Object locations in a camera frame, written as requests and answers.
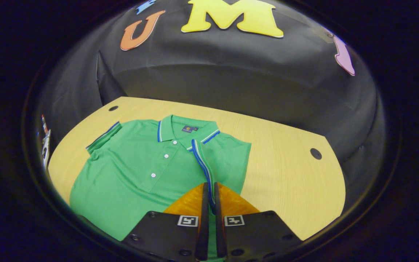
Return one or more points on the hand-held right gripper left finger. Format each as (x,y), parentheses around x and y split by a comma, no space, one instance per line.
(204,225)

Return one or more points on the green T-shirt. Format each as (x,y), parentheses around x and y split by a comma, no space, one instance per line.
(129,171)

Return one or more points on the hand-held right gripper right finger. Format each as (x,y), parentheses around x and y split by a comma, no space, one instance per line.
(219,233)

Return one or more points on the black table grommet hole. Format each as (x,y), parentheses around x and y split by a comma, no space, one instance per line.
(113,108)
(315,153)

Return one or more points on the white object with red marks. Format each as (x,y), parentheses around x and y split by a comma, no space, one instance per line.
(46,145)

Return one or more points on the black backdrop cloth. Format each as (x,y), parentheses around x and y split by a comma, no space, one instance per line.
(213,72)

